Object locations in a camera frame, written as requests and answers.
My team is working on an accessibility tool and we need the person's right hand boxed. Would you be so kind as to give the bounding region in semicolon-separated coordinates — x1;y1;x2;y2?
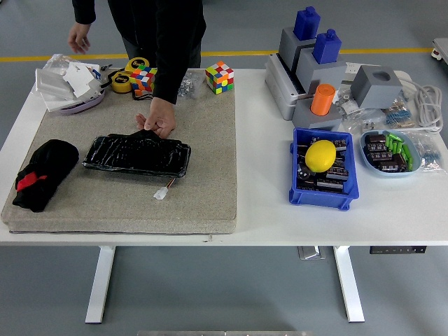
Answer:
67;22;92;55

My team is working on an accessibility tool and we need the person's left hand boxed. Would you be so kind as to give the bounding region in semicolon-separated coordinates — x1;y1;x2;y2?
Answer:
135;96;177;139

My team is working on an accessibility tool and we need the black glossy panel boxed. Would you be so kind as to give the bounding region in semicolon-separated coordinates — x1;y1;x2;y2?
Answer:
82;129;193;179

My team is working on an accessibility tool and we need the black rag with red tag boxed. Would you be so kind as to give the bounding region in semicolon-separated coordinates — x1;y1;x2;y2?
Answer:
12;139;81;214

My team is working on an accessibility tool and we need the black table control panel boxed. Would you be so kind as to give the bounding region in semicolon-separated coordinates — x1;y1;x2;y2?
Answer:
370;246;428;254

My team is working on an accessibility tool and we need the clear plastic bag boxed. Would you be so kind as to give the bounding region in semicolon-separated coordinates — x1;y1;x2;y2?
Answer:
41;54;77;73

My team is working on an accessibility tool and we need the multicolour puzzle cube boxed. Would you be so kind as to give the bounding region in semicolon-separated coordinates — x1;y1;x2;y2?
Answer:
130;65;158;97
205;61;235;95

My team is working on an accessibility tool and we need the small blue tool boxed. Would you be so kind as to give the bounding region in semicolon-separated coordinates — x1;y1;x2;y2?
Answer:
91;64;113;79

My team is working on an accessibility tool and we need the bag of metal screws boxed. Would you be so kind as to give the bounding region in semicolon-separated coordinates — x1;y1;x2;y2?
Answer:
177;71;207;99

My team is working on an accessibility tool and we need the white paper card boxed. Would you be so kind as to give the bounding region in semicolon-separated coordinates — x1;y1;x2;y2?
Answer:
65;62;101;98

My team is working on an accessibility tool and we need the purple tray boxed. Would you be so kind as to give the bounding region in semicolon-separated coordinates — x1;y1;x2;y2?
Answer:
57;89;106;116

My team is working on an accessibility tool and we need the person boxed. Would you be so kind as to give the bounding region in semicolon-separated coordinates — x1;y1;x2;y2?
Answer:
67;0;207;139

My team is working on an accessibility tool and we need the grey-brown mat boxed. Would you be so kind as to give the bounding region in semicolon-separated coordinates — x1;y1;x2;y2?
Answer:
1;68;238;235

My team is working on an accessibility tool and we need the low grey block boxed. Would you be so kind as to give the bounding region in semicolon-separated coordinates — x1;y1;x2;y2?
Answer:
292;99;344;132

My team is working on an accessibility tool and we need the orange cylinder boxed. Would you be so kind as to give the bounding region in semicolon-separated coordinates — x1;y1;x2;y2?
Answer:
310;83;337;116

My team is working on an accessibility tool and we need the yellow lemon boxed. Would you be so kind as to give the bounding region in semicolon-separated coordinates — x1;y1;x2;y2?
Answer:
304;139;337;173

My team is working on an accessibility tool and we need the blue bottle block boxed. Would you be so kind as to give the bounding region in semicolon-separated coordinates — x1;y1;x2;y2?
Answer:
311;29;342;64
293;6;321;41

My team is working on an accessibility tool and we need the blue plastic bin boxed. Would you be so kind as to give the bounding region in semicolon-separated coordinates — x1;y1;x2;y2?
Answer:
288;127;361;211

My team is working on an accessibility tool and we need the white table leg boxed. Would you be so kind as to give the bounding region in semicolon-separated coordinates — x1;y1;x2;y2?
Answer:
85;246;117;324
333;246;366;323

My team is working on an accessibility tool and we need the bag of small white parts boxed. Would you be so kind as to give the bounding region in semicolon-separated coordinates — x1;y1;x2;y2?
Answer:
334;87;361;115

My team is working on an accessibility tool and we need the white power strip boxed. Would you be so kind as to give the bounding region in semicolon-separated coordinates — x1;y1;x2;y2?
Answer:
344;62;363;84

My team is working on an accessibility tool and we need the clear bag with plug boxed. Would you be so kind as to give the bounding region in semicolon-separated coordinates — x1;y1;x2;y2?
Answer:
340;107;389;137

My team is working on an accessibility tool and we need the light blue tray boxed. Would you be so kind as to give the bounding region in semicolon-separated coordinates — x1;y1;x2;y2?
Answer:
360;129;421;179

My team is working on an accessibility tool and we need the grey block with round hole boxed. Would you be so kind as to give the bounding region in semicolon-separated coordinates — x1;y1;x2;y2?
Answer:
349;65;404;110

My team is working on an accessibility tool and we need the bag of blue resistors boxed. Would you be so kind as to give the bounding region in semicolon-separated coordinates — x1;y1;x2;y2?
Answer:
384;99;418;129
407;131;448;174

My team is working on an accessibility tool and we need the panel cable with white connector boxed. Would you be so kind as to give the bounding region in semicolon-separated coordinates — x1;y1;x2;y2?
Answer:
153;177;177;201

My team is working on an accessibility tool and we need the light grey enclosure box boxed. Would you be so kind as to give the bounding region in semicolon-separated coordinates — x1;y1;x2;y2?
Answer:
265;54;307;121

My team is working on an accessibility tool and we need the metal table bracket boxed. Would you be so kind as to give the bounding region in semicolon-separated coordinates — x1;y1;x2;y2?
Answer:
297;246;327;261

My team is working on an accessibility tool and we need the white power cord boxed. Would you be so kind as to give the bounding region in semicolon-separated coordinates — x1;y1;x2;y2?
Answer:
398;69;445;133

